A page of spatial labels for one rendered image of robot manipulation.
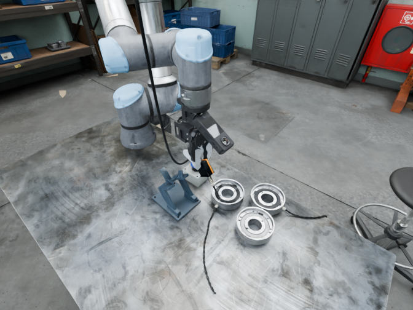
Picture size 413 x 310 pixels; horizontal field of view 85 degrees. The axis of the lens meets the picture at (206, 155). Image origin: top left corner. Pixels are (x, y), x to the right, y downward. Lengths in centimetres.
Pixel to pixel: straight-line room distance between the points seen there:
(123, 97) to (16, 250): 137
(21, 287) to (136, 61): 151
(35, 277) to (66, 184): 95
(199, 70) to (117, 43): 19
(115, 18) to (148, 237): 56
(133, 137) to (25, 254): 120
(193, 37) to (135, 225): 53
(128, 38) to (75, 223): 54
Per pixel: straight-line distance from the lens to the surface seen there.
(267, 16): 413
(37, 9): 379
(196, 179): 76
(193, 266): 64
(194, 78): 51
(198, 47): 49
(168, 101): 92
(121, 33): 60
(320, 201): 197
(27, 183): 102
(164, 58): 58
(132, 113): 91
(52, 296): 168
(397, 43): 400
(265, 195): 77
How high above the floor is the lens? 139
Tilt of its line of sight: 40 degrees down
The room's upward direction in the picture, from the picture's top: straight up
